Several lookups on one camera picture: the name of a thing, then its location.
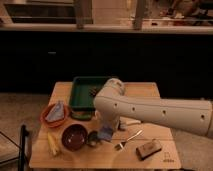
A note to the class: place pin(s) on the orange bowl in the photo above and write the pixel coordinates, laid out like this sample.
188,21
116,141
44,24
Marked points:
55,123

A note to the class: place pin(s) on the blue sponge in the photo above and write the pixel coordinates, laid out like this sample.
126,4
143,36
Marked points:
105,133

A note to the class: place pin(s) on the black stand pole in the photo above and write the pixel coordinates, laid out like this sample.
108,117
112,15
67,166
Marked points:
22,158

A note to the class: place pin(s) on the black handled dish brush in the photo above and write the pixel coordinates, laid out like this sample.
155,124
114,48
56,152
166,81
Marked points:
123,124

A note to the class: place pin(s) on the green cucumber toy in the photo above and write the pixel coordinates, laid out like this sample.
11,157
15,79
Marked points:
84,116

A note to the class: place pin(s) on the brown wooden block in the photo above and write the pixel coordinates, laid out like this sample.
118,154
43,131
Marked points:
148,149

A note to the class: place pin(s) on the metal fork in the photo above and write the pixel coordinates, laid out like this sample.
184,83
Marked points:
122,144

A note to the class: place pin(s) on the light blue cloth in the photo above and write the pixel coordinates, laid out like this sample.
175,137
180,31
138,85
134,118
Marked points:
56,113

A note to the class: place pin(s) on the yellow corn toy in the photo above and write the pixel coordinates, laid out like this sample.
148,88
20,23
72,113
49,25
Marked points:
54,147

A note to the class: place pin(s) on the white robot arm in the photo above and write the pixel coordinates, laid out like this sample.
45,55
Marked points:
193,116

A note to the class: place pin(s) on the green plastic tray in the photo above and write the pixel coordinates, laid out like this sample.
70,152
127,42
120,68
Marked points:
80,100

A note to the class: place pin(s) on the dark brown toy in tray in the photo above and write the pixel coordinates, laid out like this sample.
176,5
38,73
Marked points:
94,91

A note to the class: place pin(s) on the small metal cup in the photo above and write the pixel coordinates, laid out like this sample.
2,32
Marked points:
92,139

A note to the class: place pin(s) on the dark red bowl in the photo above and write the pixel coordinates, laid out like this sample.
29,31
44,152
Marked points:
74,137

